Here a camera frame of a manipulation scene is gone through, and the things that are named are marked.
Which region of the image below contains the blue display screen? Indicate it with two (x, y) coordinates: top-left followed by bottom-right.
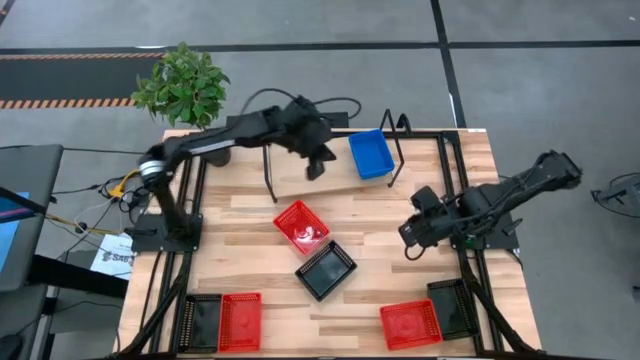
(0, 191), (32, 275)

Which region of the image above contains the red plastic basket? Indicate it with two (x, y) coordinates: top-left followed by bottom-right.
(272, 199), (332, 257)
(217, 291), (263, 353)
(378, 298), (444, 352)

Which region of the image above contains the white printed paper sheet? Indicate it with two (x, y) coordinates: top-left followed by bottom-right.
(89, 232), (136, 281)

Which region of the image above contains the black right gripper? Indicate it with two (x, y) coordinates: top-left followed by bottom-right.
(398, 185), (464, 249)

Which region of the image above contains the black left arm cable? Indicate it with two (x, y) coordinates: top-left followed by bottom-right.
(238, 87), (363, 121)

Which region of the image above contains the black aluminium rig frame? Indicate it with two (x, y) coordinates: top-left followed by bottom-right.
(117, 128), (546, 360)

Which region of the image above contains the black power box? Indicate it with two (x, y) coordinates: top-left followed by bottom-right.
(319, 111), (350, 129)

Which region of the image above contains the green potted plant black pot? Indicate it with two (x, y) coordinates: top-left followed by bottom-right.
(130, 42), (232, 169)

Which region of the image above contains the yellow cable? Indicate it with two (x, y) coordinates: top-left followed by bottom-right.
(44, 168), (144, 237)

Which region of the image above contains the blue plastic basket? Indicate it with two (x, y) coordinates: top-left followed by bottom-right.
(347, 128), (396, 181)

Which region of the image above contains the grey side desk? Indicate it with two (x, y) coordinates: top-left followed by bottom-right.
(0, 143), (65, 294)

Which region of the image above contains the black hazard-striped floor mat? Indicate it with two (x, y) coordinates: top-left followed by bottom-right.
(0, 52), (166, 110)

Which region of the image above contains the black plastic basket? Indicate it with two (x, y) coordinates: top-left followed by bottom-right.
(294, 239), (359, 303)
(177, 293), (223, 354)
(426, 277), (480, 342)

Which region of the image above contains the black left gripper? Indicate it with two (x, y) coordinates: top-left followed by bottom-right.
(277, 95), (338, 182)

